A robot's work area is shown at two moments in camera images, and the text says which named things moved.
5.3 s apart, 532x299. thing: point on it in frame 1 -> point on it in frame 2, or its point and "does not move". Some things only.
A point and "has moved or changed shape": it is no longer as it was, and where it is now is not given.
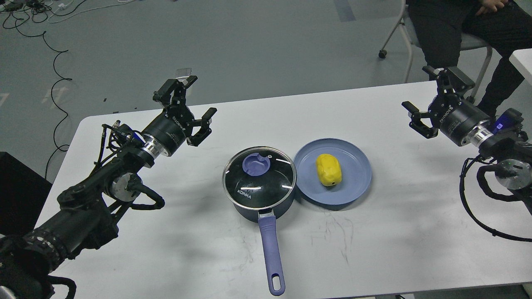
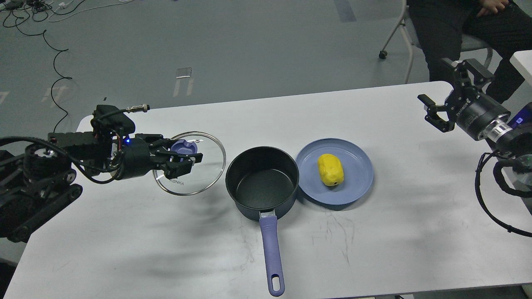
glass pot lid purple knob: x=254 y=165 has moved or changed shape
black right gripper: x=455 y=117 -> x=477 y=116
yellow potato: x=328 y=169 does not move
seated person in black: x=505 y=25 does not move
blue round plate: x=355 y=170 does not move
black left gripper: x=174 y=123 -> x=136 y=159
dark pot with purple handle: x=260 y=182 does not move
